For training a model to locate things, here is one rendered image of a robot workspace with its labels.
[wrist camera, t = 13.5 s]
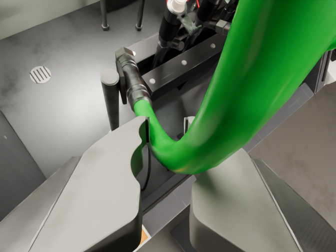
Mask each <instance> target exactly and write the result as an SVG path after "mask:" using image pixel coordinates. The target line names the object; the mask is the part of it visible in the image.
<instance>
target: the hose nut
mask: <svg viewBox="0 0 336 252"><path fill-rule="evenodd" d="M123 55H129V56H132V57H133V59H134V61H135V56H134V54H133V51H132V50H130V49H128V48H125V47H122V48H120V49H119V50H117V51H115V59H116V61H118V60H119V58H120V57H121V56H123Z"/></svg>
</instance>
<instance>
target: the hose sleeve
mask: <svg viewBox="0 0 336 252"><path fill-rule="evenodd" d="M119 61H120V64H121V67H122V70H123V73H124V78H125V89H126V95H127V99H128V102H129V104H130V107H131V110H132V111H133V112H134V113H135V111H134V105H135V103H136V102H137V101H140V100H147V101H148V102H149V103H150V105H151V107H152V100H151V98H150V94H149V92H148V90H147V87H146V86H145V84H144V82H143V79H142V77H141V74H140V72H139V68H138V67H137V64H136V62H135V60H134V59H133V57H132V56H130V55H123V56H121V57H120V58H119Z"/></svg>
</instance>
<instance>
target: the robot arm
mask: <svg viewBox="0 0 336 252"><path fill-rule="evenodd" d="M149 140H150V117H146V116H143V115H140V116H138V117H136V118H134V119H132V120H131V121H129V122H127V123H125V124H124V125H122V126H120V127H119V128H117V129H115V130H113V131H112V132H110V133H108V134H107V135H105V136H104V137H102V138H101V139H99V140H98V141H97V142H96V143H94V144H93V145H92V146H91V147H90V148H89V149H88V150H86V151H85V152H84V153H83V154H82V155H81V156H72V157H71V158H70V159H69V160H68V161H67V162H66V163H65V164H63V165H62V166H61V167H60V168H59V169H58V170H57V171H56V172H54V173H53V174H52V175H51V176H50V177H49V178H48V179H47V180H46V181H44V182H43V183H42V184H41V185H40V186H39V187H38V188H37V189H36V190H34V191H33V192H32V193H31V194H30V195H29V196H28V197H27V198H25V199H24V200H23V201H22V202H21V203H20V204H19V205H18V206H17V207H15V208H14V209H13V210H12V211H11V212H10V213H9V214H8V215H7V216H6V217H5V218H4V219H3V220H2V221H1V222H0V252H133V251H134V250H136V249H137V248H138V246H139V245H140V243H141V239H142V223H143V211H142V200H141V189H140V184H139V182H138V181H137V180H136V178H137V176H138V175H139V173H140V172H141V171H142V170H143V168H144V162H143V147H144V146H145V145H146V144H147V143H149ZM194 176H195V178H196V181H195V182H194V183H193V185H192V191H191V200H190V210H189V236H190V243H191V245H192V247H193V248H194V249H195V250H196V251H197V252H336V230H335V229H334V228H333V227H332V226H331V225H330V224H329V223H328V222H327V221H326V220H325V219H324V218H323V217H322V216H321V215H320V214H319V213H318V212H317V211H316V210H315V209H314V208H313V207H312V206H311V205H310V204H309V203H308V202H306V201H305V200H304V199H303V198H302V197H301V196H300V195H299V194H298V193H297V192H296V191H295V190H294V189H293V188H291V187H290V186H289V185H288V184H287V183H286V182H285V181H284V180H283V179H282V178H281V177H280V176H279V175H278V174H276V173H275V172H274V171H273V170H272V169H271V168H270V167H269V166H268V165H267V164H266V163H265V162H264V161H263V160H262V159H260V158H252V157H251V156H250V155H249V154H248V153H247V152H246V151H245V150H244V149H243V148H241V149H239V150H238V151H237V152H235V153H234V154H233V155H231V156H230V157H229V158H227V159H226V160H225V161H224V162H222V163H221V164H219V165H218V166H216V167H214V168H211V169H209V170H206V171H204V172H201V173H198V174H194Z"/></svg>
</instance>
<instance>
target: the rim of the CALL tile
mask: <svg viewBox="0 0 336 252"><path fill-rule="evenodd" d="M142 229H143V230H144V232H145V233H146V235H147V236H148V238H147V239H146V240H145V241H144V242H143V243H141V244H140V245H139V246H138V247H137V249H136V250H134V251H133V252H136V251H137V250H138V249H139V248H140V247H142V246H143V245H144V244H145V243H146V242H147V241H148V240H149V239H151V236H150V234H149V233H148V232H147V230H146V229H145V227H144V226H143V224H142Z"/></svg>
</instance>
